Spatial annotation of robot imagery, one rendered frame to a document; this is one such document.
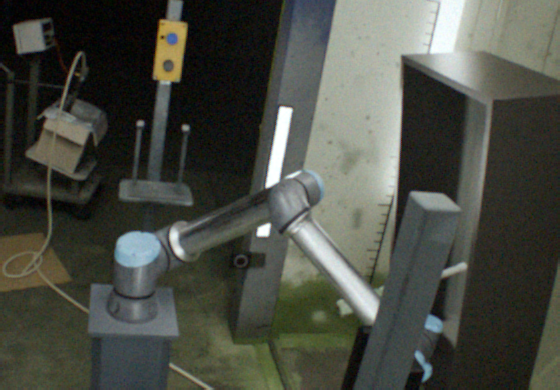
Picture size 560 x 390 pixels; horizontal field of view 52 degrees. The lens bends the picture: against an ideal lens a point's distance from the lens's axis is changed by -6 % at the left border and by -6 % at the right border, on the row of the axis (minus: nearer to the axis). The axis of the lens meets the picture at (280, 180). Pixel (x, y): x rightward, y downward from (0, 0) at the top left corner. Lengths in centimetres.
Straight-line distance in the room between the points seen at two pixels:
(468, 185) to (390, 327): 181
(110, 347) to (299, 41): 145
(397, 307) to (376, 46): 207
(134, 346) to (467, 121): 149
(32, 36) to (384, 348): 371
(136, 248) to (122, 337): 30
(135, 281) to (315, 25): 130
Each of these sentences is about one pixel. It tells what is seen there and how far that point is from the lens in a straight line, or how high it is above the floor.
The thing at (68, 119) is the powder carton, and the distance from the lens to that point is 402.
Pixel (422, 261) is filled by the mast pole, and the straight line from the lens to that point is 72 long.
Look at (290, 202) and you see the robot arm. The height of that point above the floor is 124.
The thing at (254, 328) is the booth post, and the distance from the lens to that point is 314.
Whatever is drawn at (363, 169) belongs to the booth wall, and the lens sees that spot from 287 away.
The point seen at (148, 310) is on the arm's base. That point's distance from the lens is 213.
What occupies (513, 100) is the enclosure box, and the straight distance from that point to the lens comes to 174.
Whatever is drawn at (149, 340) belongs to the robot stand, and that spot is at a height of 61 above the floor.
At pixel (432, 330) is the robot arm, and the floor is 96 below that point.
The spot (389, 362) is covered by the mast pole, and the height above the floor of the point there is 143.
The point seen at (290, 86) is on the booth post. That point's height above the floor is 136.
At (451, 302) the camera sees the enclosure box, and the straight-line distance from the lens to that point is 280.
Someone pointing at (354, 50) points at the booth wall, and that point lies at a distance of 269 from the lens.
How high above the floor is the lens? 187
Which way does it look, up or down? 20 degrees down
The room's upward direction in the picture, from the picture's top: 11 degrees clockwise
